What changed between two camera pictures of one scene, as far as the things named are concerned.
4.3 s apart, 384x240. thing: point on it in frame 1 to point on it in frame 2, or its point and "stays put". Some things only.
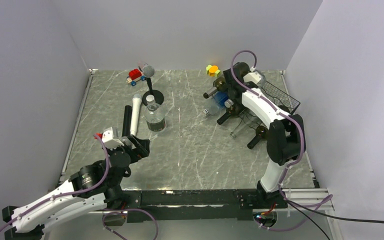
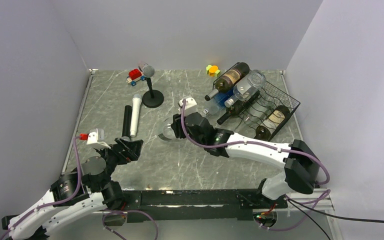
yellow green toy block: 213,70 stays put
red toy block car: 134,75 stays put
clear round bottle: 154,115 to 166,132
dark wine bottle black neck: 234,110 stays put
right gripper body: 230,88 to 179,130
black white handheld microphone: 137,100 stays put
